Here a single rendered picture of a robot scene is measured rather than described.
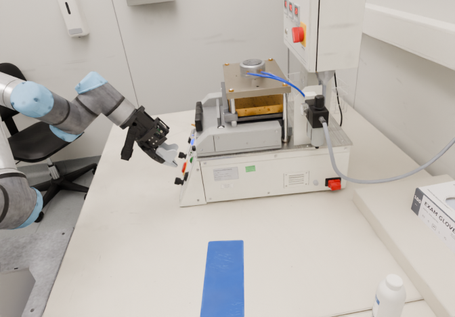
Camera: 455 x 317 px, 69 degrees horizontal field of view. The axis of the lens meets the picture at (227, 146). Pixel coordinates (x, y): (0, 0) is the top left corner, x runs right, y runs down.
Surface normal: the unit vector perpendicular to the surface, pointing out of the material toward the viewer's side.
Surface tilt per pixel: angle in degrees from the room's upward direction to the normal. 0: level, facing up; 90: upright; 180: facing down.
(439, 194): 4
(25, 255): 0
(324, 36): 90
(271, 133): 90
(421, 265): 0
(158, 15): 90
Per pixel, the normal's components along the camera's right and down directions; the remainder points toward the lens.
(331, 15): 0.05, 0.51
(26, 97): -0.18, -0.22
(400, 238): -0.09, -0.86
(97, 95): 0.32, 0.26
